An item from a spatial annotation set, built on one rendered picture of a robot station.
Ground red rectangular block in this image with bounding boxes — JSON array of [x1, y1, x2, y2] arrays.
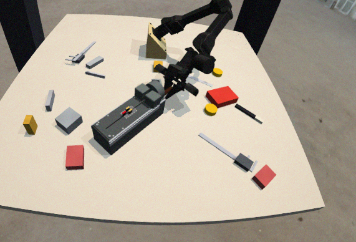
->
[[205, 86, 239, 108], [251, 165, 276, 189], [65, 145, 84, 170]]

